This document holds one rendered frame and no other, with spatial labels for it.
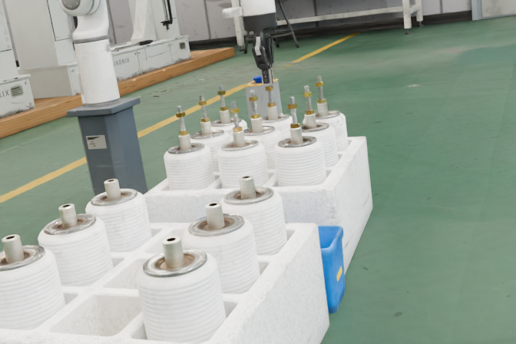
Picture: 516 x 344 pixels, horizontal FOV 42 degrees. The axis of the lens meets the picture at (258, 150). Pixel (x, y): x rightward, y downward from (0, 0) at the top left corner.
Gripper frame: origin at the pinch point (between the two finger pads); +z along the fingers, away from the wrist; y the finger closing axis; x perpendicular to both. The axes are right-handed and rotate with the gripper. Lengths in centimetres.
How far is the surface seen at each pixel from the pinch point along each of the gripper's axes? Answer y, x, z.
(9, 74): 168, 179, 8
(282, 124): -3.7, -3.0, 10.6
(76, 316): -76, 12, 18
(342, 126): -3.2, -16.1, 12.1
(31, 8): 210, 183, -25
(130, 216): -56, 12, 12
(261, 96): 14.3, 5.4, 6.7
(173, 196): -30.1, 14.8, 17.3
